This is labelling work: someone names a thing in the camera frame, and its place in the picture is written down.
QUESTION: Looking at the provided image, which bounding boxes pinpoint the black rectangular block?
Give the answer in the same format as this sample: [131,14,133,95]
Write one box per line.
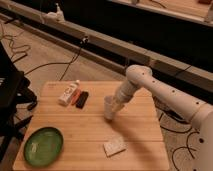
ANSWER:
[76,91,89,109]

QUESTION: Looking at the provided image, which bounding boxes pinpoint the white bottle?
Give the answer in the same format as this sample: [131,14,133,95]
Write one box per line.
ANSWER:
[58,80,80,106]

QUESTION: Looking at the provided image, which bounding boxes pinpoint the white sponge block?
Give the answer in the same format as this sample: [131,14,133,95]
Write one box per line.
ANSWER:
[103,136,126,157]

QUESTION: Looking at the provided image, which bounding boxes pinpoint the orange marker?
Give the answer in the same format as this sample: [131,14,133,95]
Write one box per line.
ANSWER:
[71,90,82,105]

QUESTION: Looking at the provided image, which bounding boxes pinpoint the black cables at right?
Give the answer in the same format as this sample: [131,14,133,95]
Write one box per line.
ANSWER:
[154,99,201,171]

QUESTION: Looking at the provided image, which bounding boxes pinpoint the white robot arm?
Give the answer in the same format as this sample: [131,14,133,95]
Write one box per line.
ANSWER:
[112,65,213,171]

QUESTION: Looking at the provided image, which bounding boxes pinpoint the green ceramic bowl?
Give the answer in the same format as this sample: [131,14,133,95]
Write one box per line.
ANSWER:
[23,127,63,168]

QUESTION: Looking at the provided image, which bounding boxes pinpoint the black floor cable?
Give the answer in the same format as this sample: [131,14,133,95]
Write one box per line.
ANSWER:
[23,35,90,82]

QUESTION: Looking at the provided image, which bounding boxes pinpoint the black office chair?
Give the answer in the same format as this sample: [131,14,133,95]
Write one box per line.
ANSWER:
[0,42,37,162]

